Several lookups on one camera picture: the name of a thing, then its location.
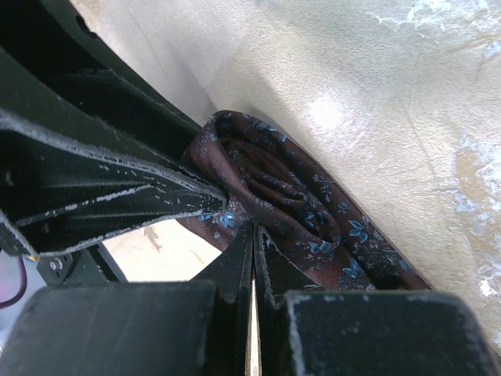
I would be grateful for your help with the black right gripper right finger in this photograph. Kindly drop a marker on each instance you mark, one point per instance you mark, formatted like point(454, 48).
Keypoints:
point(305, 330)

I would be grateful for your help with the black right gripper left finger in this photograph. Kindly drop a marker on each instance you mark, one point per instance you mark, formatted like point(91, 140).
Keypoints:
point(196, 327)

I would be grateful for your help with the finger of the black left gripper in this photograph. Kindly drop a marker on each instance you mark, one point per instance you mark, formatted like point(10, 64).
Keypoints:
point(53, 42)
point(69, 181)

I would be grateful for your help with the brown floral necktie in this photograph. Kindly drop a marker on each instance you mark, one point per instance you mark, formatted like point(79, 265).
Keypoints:
point(311, 220)

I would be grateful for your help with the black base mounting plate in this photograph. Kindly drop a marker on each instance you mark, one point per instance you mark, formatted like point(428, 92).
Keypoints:
point(92, 265)

